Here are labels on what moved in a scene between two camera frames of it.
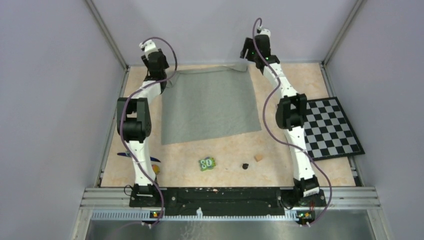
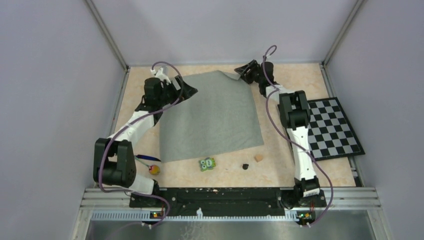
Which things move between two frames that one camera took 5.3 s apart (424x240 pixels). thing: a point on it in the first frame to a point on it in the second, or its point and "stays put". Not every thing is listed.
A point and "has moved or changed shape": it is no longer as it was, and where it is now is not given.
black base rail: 224,202 stays put
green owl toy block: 208,163 stays put
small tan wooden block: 258,157 stays put
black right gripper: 248,44 to 252,66
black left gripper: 165,66 to 188,91
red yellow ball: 156,168 stays put
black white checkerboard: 328,133 stays put
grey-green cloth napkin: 203,103 has moved or changed shape
